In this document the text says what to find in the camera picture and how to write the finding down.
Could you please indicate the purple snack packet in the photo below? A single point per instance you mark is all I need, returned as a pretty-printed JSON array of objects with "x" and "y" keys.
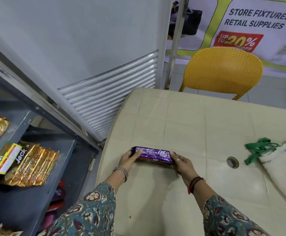
[{"x": 58, "y": 194}]

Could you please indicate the beige plastic table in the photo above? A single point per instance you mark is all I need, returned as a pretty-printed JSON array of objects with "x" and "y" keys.
[{"x": 194, "y": 120}]

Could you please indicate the row of gold brown packs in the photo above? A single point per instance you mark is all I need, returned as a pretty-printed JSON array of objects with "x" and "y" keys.
[{"x": 0, "y": 231}]

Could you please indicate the person's right hand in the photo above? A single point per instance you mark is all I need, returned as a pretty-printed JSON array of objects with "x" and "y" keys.
[{"x": 186, "y": 168}]

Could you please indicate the pink snack packet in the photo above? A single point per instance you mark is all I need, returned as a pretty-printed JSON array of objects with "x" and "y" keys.
[{"x": 48, "y": 219}]

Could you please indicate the yellow plastic chair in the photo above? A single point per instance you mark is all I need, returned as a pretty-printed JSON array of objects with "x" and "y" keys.
[{"x": 221, "y": 68}]

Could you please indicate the person's left forearm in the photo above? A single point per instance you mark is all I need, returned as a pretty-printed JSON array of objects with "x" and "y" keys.
[{"x": 91, "y": 208}]

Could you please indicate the white standing air conditioner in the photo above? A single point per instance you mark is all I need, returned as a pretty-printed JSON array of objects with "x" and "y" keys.
[{"x": 71, "y": 34}]

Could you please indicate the purple biscuit packet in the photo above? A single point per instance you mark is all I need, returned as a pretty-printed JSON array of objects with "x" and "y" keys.
[
  {"x": 155, "y": 152},
  {"x": 157, "y": 160}
]

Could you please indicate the grey metal shelf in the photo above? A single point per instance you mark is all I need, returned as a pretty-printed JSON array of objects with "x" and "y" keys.
[{"x": 22, "y": 206}]

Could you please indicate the yellow shelf price label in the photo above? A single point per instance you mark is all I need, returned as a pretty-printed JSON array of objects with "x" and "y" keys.
[{"x": 92, "y": 164}]

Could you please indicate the metal pole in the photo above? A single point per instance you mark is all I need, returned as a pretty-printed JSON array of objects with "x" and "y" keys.
[{"x": 177, "y": 34}]

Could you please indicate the silver wristwatch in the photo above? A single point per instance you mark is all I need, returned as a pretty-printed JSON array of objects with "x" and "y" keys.
[{"x": 122, "y": 170}]

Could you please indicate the row of Krack Jack packets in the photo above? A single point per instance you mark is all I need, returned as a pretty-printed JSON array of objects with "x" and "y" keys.
[{"x": 37, "y": 167}]

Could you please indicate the red snack packet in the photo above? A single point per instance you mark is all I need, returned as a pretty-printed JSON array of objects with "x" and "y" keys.
[
  {"x": 60, "y": 183},
  {"x": 55, "y": 206}
]

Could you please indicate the green white promotional banner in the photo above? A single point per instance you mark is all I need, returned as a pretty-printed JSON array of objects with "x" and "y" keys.
[{"x": 256, "y": 22}]

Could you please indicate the person's left hand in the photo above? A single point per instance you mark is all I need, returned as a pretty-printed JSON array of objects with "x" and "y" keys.
[{"x": 129, "y": 160}]

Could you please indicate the person's right forearm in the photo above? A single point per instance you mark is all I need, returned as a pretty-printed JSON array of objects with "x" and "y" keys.
[{"x": 221, "y": 213}]

